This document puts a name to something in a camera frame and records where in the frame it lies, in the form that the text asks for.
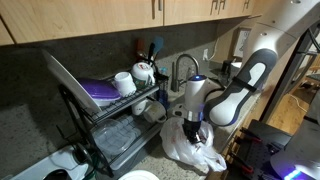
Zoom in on blue spatula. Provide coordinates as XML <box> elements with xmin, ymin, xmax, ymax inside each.
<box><xmin>152</xmin><ymin>35</ymin><xmax>165</xmax><ymax>56</ymax></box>

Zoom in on purple bowl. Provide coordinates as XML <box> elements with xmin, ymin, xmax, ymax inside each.
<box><xmin>78</xmin><ymin>78</ymin><xmax>122</xmax><ymax>108</ymax></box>

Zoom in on black kitchen utensil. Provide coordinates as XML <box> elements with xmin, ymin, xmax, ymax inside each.
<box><xmin>147</xmin><ymin>42</ymin><xmax>156</xmax><ymax>66</ymax></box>

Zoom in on blue dish soap bottle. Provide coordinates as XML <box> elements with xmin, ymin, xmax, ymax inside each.
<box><xmin>155</xmin><ymin>87</ymin><xmax>172</xmax><ymax>112</ymax></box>

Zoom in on steel kitchen faucet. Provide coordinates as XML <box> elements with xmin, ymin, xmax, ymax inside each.
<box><xmin>170</xmin><ymin>53</ymin><xmax>200</xmax><ymax>93</ymax></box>

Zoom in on red spatula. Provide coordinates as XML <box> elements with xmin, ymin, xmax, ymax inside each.
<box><xmin>135</xmin><ymin>38</ymin><xmax>148</xmax><ymax>59</ymax></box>

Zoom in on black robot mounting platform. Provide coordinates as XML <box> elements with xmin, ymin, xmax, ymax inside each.
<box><xmin>226</xmin><ymin>119</ymin><xmax>294</xmax><ymax>180</ymax></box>

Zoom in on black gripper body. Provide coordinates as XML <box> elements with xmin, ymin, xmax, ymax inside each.
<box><xmin>182</xmin><ymin>118</ymin><xmax>203</xmax><ymax>138</ymax></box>

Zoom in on clear plastic container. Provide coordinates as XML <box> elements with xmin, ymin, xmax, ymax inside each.
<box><xmin>90</xmin><ymin>118</ymin><xmax>136</xmax><ymax>157</ymax></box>

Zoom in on wooden wall cabinets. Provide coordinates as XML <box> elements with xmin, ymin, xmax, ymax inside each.
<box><xmin>0</xmin><ymin>0</ymin><xmax>264</xmax><ymax>46</ymax></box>

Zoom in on plain white mug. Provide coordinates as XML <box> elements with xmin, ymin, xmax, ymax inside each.
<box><xmin>114</xmin><ymin>71</ymin><xmax>138</xmax><ymax>98</ymax></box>

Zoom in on steel kitchen sink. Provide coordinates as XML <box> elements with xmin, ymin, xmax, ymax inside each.
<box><xmin>168</xmin><ymin>83</ymin><xmax>234</xmax><ymax>118</ymax></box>

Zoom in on white ceramic cup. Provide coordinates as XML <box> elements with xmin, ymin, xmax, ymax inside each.
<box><xmin>130</xmin><ymin>98</ymin><xmax>148</xmax><ymax>116</ymax></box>

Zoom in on black utensil holder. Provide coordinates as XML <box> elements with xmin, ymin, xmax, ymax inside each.
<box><xmin>153</xmin><ymin>71</ymin><xmax>169</xmax><ymax>91</ymax></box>

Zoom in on framed wall picture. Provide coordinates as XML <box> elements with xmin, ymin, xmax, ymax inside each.
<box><xmin>232</xmin><ymin>28</ymin><xmax>252</xmax><ymax>59</ymax></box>

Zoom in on white mug with print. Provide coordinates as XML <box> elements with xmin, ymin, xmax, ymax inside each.
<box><xmin>130</xmin><ymin>61</ymin><xmax>156</xmax><ymax>89</ymax></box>

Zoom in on dark metal stand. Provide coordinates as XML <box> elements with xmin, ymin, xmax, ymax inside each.
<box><xmin>259</xmin><ymin>28</ymin><xmax>320</xmax><ymax>124</ymax></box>

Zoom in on gray plate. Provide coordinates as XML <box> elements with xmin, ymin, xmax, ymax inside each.
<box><xmin>118</xmin><ymin>169</ymin><xmax>160</xmax><ymax>180</ymax></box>

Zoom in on white water filter pitcher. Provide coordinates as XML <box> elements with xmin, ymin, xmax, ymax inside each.
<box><xmin>229</xmin><ymin>61</ymin><xmax>246</xmax><ymax>78</ymax></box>

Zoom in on black wire dish rack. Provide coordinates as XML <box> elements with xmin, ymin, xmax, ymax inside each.
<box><xmin>56</xmin><ymin>71</ymin><xmax>169</xmax><ymax>178</ymax></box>

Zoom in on small black appliance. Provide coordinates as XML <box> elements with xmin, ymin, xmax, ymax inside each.
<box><xmin>220</xmin><ymin>59</ymin><xmax>234</xmax><ymax>78</ymax></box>

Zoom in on black clamp with red tip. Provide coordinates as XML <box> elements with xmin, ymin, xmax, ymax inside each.
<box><xmin>229</xmin><ymin>153</ymin><xmax>255</xmax><ymax>175</ymax></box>
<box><xmin>239</xmin><ymin>127</ymin><xmax>263</xmax><ymax>144</ymax></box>

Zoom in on white plastic shopping bag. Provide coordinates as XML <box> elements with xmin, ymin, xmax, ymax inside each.
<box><xmin>159</xmin><ymin>116</ymin><xmax>228</xmax><ymax>173</ymax></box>

